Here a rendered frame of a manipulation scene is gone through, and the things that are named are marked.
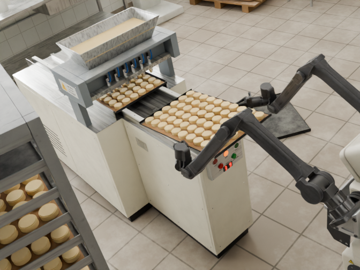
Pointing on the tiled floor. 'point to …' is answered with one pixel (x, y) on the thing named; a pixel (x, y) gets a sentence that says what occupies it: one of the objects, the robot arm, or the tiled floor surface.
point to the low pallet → (247, 7)
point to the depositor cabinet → (92, 140)
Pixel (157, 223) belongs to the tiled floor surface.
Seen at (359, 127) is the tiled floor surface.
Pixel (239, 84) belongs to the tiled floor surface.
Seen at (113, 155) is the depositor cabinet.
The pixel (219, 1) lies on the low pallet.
